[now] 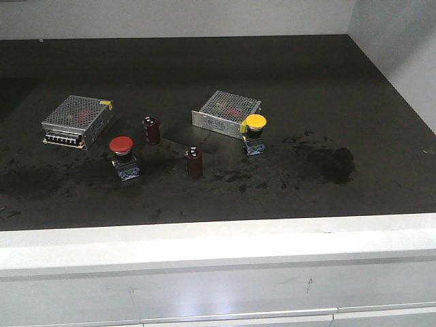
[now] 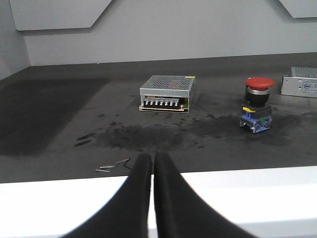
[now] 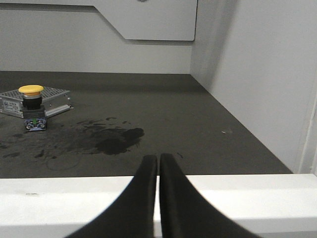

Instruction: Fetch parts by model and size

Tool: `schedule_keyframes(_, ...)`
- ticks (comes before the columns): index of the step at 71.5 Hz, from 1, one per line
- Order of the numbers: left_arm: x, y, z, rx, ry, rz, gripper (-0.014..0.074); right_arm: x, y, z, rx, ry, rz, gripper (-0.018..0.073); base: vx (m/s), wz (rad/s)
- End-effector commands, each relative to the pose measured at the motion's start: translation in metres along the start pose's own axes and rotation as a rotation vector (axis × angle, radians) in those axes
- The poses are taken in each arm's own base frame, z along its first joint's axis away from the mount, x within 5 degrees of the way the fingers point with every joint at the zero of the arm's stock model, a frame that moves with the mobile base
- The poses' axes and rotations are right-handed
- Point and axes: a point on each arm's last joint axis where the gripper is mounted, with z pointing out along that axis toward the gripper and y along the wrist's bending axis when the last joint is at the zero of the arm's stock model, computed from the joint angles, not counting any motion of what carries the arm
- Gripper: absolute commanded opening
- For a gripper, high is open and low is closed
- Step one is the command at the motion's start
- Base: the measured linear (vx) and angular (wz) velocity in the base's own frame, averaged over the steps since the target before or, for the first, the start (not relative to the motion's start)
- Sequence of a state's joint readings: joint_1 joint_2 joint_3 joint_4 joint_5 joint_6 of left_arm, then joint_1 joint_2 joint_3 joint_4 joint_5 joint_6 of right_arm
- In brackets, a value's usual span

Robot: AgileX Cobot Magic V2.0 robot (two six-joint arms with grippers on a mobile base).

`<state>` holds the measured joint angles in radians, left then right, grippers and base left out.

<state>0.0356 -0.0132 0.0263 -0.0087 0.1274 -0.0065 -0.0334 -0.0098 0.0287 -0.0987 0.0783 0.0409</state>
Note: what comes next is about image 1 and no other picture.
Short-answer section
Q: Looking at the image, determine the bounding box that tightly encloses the yellow mushroom push button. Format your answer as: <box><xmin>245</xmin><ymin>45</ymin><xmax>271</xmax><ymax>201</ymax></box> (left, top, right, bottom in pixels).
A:
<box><xmin>240</xmin><ymin>114</ymin><xmax>267</xmax><ymax>156</ymax></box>

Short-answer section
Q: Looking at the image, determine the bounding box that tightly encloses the red mushroom push button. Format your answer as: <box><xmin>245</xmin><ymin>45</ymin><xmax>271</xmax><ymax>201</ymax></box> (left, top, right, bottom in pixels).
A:
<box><xmin>109</xmin><ymin>136</ymin><xmax>140</xmax><ymax>181</ymax></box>

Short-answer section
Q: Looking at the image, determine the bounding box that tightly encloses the front dark red capacitor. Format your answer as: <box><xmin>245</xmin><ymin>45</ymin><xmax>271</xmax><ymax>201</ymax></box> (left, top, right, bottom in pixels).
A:
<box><xmin>185</xmin><ymin>146</ymin><xmax>203</xmax><ymax>178</ymax></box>

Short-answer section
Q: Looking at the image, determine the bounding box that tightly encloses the dark red capacitor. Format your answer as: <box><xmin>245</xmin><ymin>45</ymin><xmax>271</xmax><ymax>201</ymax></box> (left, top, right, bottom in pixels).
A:
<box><xmin>185</xmin><ymin>146</ymin><xmax>203</xmax><ymax>178</ymax></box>
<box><xmin>142</xmin><ymin>116</ymin><xmax>161</xmax><ymax>145</ymax></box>

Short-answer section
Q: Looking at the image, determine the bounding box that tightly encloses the right mesh power supply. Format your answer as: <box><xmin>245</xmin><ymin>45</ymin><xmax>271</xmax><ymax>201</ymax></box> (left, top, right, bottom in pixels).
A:
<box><xmin>191</xmin><ymin>91</ymin><xmax>262</xmax><ymax>139</ymax></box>

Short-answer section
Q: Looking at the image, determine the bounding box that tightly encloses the mesh power supply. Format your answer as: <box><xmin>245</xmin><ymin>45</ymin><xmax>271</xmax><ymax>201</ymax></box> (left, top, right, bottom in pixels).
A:
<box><xmin>191</xmin><ymin>91</ymin><xmax>262</xmax><ymax>139</ymax></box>
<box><xmin>42</xmin><ymin>95</ymin><xmax>115</xmax><ymax>150</ymax></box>

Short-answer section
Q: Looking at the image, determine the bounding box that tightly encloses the rear dark red capacitor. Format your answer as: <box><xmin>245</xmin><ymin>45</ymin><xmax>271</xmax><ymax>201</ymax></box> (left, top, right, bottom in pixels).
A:
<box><xmin>142</xmin><ymin>116</ymin><xmax>161</xmax><ymax>145</ymax></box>

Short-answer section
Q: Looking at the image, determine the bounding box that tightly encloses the left mesh power supply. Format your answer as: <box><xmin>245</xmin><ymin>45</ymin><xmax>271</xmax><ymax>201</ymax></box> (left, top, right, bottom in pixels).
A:
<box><xmin>42</xmin><ymin>95</ymin><xmax>115</xmax><ymax>150</ymax></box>

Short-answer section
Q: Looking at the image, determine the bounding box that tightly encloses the white shelf front rail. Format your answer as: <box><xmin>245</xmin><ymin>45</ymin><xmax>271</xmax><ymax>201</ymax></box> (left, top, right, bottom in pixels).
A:
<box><xmin>1</xmin><ymin>213</ymin><xmax>435</xmax><ymax>326</ymax></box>

